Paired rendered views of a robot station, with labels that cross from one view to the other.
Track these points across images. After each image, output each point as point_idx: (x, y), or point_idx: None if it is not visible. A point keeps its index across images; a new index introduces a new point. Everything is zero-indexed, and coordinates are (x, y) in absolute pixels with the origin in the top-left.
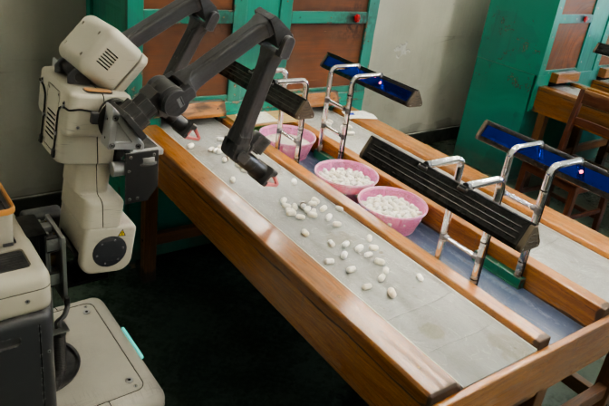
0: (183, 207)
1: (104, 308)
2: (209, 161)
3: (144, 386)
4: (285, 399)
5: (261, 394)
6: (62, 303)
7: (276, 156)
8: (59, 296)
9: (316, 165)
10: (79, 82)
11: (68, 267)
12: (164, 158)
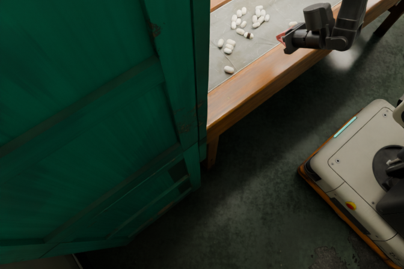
0: (291, 79)
1: (326, 151)
2: (255, 48)
3: (385, 106)
4: None
5: (300, 77)
6: (255, 217)
7: None
8: (248, 224)
9: None
10: None
11: None
12: (267, 87)
